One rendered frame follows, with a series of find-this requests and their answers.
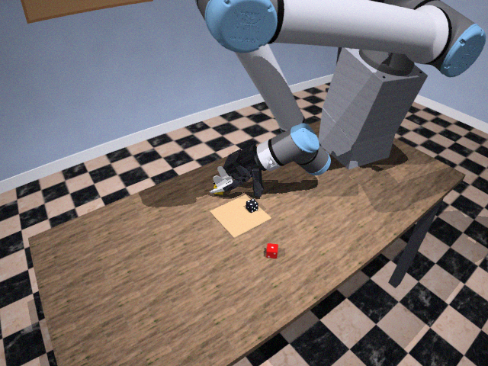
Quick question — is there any beige flat mat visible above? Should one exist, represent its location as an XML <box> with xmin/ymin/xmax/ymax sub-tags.
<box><xmin>210</xmin><ymin>195</ymin><xmax>271</xmax><ymax>238</ymax></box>

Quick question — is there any red die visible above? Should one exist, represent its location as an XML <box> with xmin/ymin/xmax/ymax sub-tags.
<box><xmin>266</xmin><ymin>243</ymin><xmax>278</xmax><ymax>258</ymax></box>

